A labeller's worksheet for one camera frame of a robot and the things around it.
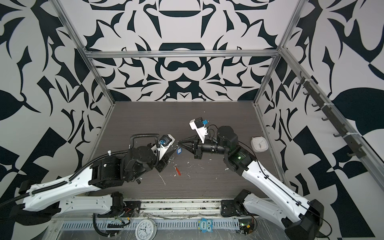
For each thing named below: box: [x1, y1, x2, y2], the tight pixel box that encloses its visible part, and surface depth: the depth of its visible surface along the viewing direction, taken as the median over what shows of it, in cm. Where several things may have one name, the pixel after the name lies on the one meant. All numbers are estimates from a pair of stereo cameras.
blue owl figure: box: [198, 217, 214, 233], surface depth 71 cm
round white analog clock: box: [135, 216, 158, 240], surface depth 67 cm
